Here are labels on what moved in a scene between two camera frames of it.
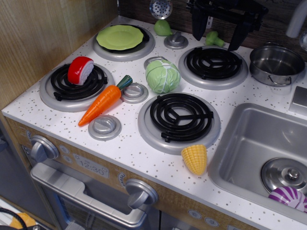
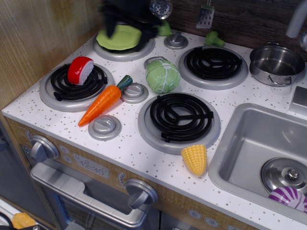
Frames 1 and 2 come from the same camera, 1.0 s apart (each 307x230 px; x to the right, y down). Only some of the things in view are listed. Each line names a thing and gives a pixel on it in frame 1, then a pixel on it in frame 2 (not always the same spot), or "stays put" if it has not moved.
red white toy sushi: (80, 69) stays put
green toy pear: (161, 27) stays put
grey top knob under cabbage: (153, 59) stays put
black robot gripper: (247, 14) -> (115, 11)
